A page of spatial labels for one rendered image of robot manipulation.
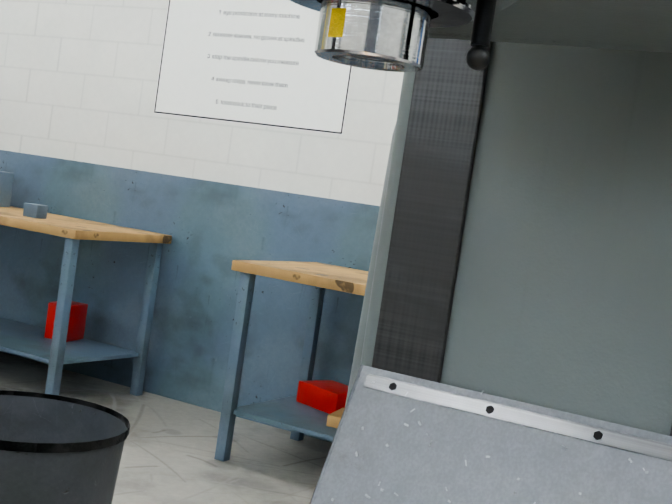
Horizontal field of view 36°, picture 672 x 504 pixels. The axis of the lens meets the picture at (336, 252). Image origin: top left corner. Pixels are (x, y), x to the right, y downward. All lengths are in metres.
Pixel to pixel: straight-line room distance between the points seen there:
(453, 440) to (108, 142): 5.37
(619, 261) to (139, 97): 5.30
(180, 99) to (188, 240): 0.77
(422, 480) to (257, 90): 4.80
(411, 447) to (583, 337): 0.16
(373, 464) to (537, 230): 0.22
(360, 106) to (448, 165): 4.40
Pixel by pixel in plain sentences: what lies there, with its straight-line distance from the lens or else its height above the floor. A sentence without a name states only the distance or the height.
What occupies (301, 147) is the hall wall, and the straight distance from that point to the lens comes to 5.36.
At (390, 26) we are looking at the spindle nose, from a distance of 0.44.
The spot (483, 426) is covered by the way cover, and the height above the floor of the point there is 1.06.
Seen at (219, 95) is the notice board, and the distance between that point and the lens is 5.67.
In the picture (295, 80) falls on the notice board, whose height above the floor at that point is 1.77.
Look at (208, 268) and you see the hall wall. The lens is 5.61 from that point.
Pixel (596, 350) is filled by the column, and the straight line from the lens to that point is 0.80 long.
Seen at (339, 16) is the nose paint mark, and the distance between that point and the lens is 0.44.
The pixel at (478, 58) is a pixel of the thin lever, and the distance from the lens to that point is 0.43.
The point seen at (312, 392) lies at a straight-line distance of 4.89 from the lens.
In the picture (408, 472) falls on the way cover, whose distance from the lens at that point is 0.82.
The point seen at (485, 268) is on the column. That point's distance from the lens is 0.82.
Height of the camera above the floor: 1.22
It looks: 3 degrees down
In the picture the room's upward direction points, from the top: 8 degrees clockwise
